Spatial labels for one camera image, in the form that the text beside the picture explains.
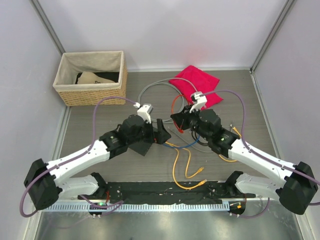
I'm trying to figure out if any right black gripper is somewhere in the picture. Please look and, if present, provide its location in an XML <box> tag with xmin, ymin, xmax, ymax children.
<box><xmin>172</xmin><ymin>103</ymin><xmax>212</xmax><ymax>142</ymax></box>

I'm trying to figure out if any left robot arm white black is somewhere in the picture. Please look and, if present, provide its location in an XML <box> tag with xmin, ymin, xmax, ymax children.
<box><xmin>24</xmin><ymin>114</ymin><xmax>171</xmax><ymax>211</ymax></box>

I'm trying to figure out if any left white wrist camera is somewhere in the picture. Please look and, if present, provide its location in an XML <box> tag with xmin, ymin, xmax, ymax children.
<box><xmin>133</xmin><ymin>102</ymin><xmax>154</xmax><ymax>124</ymax></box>

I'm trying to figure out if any orange red ethernet cable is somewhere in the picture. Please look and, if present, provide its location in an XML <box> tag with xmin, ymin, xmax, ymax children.
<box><xmin>171</xmin><ymin>94</ymin><xmax>187</xmax><ymax>133</ymax></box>

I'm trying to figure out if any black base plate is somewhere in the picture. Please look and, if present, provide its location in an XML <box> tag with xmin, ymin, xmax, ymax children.
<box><xmin>85</xmin><ymin>181</ymin><xmax>256</xmax><ymax>205</ymax></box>

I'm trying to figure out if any blue ethernet cable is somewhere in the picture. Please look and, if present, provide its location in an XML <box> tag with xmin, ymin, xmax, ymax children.
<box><xmin>163</xmin><ymin>134</ymin><xmax>201</xmax><ymax>149</ymax></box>

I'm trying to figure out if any beige cloth in basket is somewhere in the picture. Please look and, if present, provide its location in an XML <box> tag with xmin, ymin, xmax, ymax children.
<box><xmin>75</xmin><ymin>71</ymin><xmax>119</xmax><ymax>84</ymax></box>

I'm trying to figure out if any black ethernet cable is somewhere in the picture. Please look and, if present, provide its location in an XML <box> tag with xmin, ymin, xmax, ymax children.
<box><xmin>191</xmin><ymin>129</ymin><xmax>211</xmax><ymax>147</ymax></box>

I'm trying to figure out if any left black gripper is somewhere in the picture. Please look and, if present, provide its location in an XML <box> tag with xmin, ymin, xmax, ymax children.
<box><xmin>127</xmin><ymin>118</ymin><xmax>171</xmax><ymax>146</ymax></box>

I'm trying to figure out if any wicker basket with liner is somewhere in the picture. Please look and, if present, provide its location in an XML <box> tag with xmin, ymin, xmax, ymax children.
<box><xmin>53</xmin><ymin>50</ymin><xmax>128</xmax><ymax>107</ymax></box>

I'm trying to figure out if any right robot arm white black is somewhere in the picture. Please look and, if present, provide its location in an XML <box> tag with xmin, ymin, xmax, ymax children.
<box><xmin>170</xmin><ymin>106</ymin><xmax>318</xmax><ymax>215</ymax></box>

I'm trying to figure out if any white slotted cable duct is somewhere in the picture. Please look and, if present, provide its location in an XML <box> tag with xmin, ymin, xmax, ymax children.
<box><xmin>44</xmin><ymin>201</ymin><xmax>230</xmax><ymax>213</ymax></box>

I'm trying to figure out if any pink folded cloth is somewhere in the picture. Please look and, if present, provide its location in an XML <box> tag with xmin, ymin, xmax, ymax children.
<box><xmin>168</xmin><ymin>65</ymin><xmax>220</xmax><ymax>102</ymax></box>

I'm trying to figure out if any black network switch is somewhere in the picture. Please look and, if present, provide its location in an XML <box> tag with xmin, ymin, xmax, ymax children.
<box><xmin>128</xmin><ymin>140</ymin><xmax>153</xmax><ymax>156</ymax></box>

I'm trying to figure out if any yellow ethernet cable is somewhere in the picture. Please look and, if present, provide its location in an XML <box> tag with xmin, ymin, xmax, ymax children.
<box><xmin>164</xmin><ymin>141</ymin><xmax>209</xmax><ymax>190</ymax></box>
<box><xmin>184</xmin><ymin>126</ymin><xmax>242</xmax><ymax>179</ymax></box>

